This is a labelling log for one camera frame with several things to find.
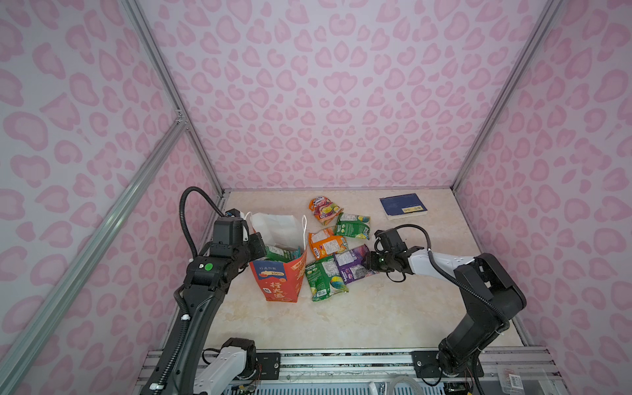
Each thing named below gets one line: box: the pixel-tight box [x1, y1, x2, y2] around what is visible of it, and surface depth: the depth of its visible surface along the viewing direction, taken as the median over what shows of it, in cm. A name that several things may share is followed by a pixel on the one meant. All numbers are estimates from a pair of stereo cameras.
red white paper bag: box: [245, 211, 307, 303], surface depth 80 cm
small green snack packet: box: [334, 212, 371, 241], surface depth 105 cm
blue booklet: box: [379, 192, 428, 221], surface depth 113 cm
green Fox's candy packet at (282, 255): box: [264, 245, 303, 262], surface depth 87 cm
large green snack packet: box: [305, 255, 349, 303], surface depth 90 cm
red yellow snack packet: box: [308, 195, 344, 226], surface depth 111 cm
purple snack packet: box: [334, 244, 380, 284], surface depth 94 cm
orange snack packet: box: [307, 227, 349, 261], surface depth 100 cm
